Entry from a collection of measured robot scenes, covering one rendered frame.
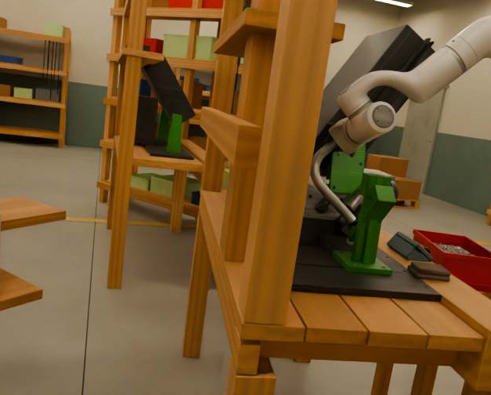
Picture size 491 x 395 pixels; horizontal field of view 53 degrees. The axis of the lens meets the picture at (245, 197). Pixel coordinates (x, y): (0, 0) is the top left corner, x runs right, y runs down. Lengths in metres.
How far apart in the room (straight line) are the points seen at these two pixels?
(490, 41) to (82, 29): 9.50
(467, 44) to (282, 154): 0.64
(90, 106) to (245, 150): 9.48
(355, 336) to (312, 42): 0.61
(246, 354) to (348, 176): 0.80
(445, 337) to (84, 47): 9.74
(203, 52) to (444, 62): 3.62
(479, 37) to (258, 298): 0.85
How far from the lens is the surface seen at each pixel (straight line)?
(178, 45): 5.03
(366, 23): 11.98
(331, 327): 1.09
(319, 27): 0.96
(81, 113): 10.46
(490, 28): 1.43
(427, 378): 1.93
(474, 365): 1.30
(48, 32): 9.98
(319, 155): 1.57
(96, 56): 10.45
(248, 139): 1.03
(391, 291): 1.33
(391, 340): 1.15
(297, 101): 0.95
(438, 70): 1.38
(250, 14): 1.24
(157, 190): 5.19
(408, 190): 8.30
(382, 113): 1.33
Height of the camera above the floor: 1.32
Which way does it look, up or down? 11 degrees down
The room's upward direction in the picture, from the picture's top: 8 degrees clockwise
